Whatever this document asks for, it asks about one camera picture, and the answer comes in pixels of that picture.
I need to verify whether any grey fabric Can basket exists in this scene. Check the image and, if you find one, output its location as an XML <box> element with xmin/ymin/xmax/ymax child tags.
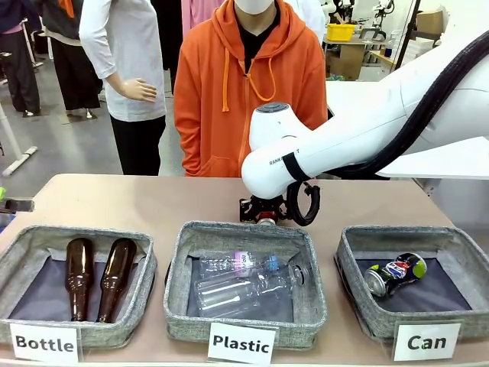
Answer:
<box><xmin>335</xmin><ymin>225</ymin><xmax>489</xmax><ymax>341</ymax></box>

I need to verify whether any white Can label card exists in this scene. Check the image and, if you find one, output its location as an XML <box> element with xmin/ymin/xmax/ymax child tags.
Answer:
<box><xmin>393</xmin><ymin>323</ymin><xmax>462</xmax><ymax>362</ymax></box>

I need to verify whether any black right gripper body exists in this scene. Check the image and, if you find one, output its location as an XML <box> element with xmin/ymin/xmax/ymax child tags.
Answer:
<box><xmin>250</xmin><ymin>193</ymin><xmax>288</xmax><ymax>219</ymax></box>

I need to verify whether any bystander in white shirt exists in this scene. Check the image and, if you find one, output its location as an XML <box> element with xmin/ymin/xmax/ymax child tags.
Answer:
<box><xmin>79</xmin><ymin>0</ymin><xmax>167</xmax><ymax>176</ymax></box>

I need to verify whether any white Bottle label card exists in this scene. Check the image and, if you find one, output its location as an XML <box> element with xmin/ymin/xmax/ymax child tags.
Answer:
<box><xmin>9</xmin><ymin>323</ymin><xmax>83</xmax><ymax>364</ymax></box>

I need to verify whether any crushed blue Pepsi can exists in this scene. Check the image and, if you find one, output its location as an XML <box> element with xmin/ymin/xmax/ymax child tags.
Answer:
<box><xmin>363</xmin><ymin>252</ymin><xmax>428</xmax><ymax>298</ymax></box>

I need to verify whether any white face mask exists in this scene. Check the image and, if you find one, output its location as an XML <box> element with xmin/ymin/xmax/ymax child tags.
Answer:
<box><xmin>233</xmin><ymin>0</ymin><xmax>276</xmax><ymax>15</ymax></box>

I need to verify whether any small cardboard box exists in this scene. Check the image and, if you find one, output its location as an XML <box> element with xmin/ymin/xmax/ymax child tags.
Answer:
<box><xmin>415</xmin><ymin>11</ymin><xmax>441</xmax><ymax>38</ymax></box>

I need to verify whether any brown glass beer bottle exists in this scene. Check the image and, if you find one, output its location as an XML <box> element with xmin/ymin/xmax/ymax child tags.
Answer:
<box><xmin>96</xmin><ymin>237</ymin><xmax>138</xmax><ymax>324</ymax></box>
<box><xmin>65</xmin><ymin>237</ymin><xmax>96</xmax><ymax>322</ymax></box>

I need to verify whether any bystander in black skirt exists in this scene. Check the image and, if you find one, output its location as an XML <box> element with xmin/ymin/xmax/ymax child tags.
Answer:
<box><xmin>40</xmin><ymin>0</ymin><xmax>103</xmax><ymax>112</ymax></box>

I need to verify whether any bystander bare hand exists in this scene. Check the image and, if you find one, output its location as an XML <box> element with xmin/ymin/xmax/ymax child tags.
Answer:
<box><xmin>121</xmin><ymin>77</ymin><xmax>158</xmax><ymax>103</ymax></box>

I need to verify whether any black corrugated cable hose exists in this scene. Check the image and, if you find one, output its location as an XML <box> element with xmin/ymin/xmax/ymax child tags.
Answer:
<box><xmin>282</xmin><ymin>36</ymin><xmax>489</xmax><ymax>180</ymax></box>

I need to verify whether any black looped gripper cable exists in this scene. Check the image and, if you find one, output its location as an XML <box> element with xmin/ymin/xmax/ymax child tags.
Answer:
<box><xmin>285</xmin><ymin>181</ymin><xmax>320</xmax><ymax>227</ymax></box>

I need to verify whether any person in orange hoodie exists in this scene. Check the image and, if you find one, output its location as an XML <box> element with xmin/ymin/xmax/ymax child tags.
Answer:
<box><xmin>173</xmin><ymin>0</ymin><xmax>329</xmax><ymax>177</ymax></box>

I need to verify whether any grey fabric Plastic basket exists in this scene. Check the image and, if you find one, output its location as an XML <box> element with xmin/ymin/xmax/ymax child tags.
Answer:
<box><xmin>163</xmin><ymin>220</ymin><xmax>329</xmax><ymax>349</ymax></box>

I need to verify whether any white desk leg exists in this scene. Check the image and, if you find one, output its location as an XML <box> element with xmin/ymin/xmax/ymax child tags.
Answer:
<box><xmin>0</xmin><ymin>102</ymin><xmax>39</xmax><ymax>177</ymax></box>

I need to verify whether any large cardboard box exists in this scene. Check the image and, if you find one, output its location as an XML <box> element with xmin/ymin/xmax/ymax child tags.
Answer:
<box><xmin>327</xmin><ymin>45</ymin><xmax>368</xmax><ymax>81</ymax></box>

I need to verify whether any crushed blue-capped plastic bottle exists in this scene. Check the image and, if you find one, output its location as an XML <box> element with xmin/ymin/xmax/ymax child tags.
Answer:
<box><xmin>198</xmin><ymin>250</ymin><xmax>280</xmax><ymax>280</ymax></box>

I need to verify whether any wooden background workbench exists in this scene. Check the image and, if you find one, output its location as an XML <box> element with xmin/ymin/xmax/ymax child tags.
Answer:
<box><xmin>323</xmin><ymin>35</ymin><xmax>387</xmax><ymax>82</ymax></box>

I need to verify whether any yellow plastic bin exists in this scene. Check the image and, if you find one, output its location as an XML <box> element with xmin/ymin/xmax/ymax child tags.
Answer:
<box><xmin>326</xmin><ymin>23</ymin><xmax>355</xmax><ymax>42</ymax></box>

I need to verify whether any bystander in black trousers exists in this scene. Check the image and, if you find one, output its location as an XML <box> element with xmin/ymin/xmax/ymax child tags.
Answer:
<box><xmin>0</xmin><ymin>0</ymin><xmax>42</xmax><ymax>118</ymax></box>

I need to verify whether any clear capless plastic bottle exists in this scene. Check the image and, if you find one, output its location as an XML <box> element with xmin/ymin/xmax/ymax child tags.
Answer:
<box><xmin>193</xmin><ymin>263</ymin><xmax>310</xmax><ymax>318</ymax></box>

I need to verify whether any white Plastic label card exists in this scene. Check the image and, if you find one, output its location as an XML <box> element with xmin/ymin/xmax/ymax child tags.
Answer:
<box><xmin>207</xmin><ymin>322</ymin><xmax>277</xmax><ymax>365</ymax></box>

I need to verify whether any grey fabric Bottle basket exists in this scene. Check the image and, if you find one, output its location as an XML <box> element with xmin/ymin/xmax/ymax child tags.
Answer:
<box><xmin>0</xmin><ymin>224</ymin><xmax>158</xmax><ymax>347</ymax></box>

